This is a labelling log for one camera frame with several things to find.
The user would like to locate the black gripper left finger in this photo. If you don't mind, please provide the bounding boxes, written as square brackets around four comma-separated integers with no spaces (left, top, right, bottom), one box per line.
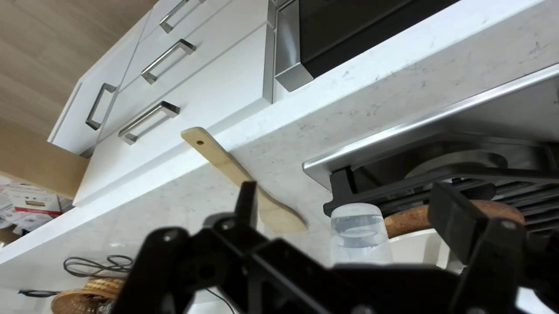
[110,180,357,314]

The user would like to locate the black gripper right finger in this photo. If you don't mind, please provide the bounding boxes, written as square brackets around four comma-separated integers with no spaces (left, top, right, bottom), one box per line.
[427,182,559,314]

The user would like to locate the clear plastic cup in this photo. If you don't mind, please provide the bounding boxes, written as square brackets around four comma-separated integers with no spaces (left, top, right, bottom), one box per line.
[329,201,393,269]

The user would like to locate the round cork trivet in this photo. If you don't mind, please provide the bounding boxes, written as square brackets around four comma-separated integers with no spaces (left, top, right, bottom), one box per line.
[383,199,526,239]

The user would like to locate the wooden spatula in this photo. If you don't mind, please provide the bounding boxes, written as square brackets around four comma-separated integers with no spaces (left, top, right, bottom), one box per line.
[180,126,310,238]

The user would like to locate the small box with papers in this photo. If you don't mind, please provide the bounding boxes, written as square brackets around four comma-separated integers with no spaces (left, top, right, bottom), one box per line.
[0,180,76,234]

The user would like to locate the white drawer cabinet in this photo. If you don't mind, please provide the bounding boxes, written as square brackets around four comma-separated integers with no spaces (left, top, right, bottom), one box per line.
[49,0,276,206]

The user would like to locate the black built-in oven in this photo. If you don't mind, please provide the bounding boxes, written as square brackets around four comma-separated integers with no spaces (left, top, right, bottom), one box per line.
[273,0,462,93]

